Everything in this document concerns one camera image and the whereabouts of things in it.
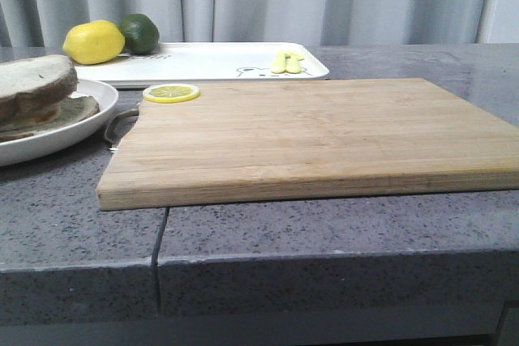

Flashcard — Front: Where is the white round plate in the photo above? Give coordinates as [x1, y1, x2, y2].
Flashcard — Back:
[1, 79, 118, 167]

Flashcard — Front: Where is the white bread slice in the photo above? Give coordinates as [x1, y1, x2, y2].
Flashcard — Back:
[1, 54, 78, 122]

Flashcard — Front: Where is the white bear tray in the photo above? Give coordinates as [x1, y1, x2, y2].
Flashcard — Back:
[76, 42, 329, 89]

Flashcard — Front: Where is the wooden cutting board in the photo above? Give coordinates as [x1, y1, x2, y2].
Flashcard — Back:
[97, 79, 518, 211]

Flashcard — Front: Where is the lemon slice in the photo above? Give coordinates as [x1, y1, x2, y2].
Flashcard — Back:
[143, 83, 200, 104]

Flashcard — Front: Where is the green lime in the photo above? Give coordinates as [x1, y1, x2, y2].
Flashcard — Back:
[118, 14, 160, 55]

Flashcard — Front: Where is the yellow lemon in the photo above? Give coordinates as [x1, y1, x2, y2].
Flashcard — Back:
[62, 19, 125, 65]

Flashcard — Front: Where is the left yellow utensil handle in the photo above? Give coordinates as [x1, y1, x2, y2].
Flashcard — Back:
[270, 50, 289, 74]

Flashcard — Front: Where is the yellow utensil handle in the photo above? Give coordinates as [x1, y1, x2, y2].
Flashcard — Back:
[270, 50, 289, 74]
[285, 52, 304, 74]

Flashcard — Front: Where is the right yellow utensil handle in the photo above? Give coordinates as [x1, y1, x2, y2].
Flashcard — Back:
[285, 52, 304, 74]

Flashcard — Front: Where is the metal cutting board handle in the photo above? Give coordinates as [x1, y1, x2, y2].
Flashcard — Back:
[103, 107, 139, 153]

